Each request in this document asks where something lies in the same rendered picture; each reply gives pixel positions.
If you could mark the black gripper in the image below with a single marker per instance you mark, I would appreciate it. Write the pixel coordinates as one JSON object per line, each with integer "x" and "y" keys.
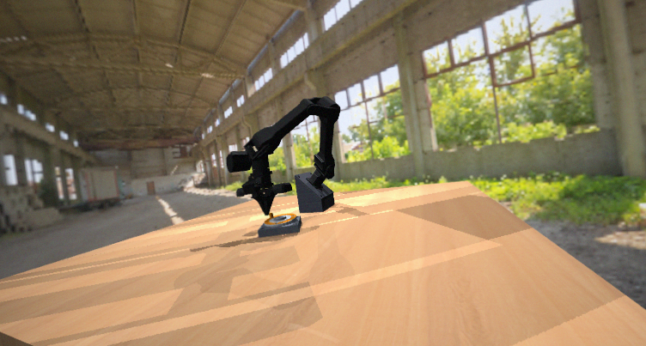
{"x": 265, "y": 200}

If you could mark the orange round plate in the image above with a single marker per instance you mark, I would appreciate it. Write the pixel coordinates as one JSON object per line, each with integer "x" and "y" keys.
{"x": 271, "y": 223}

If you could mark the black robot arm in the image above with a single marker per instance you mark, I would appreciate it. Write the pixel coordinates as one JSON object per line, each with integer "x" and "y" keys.
{"x": 268, "y": 139}

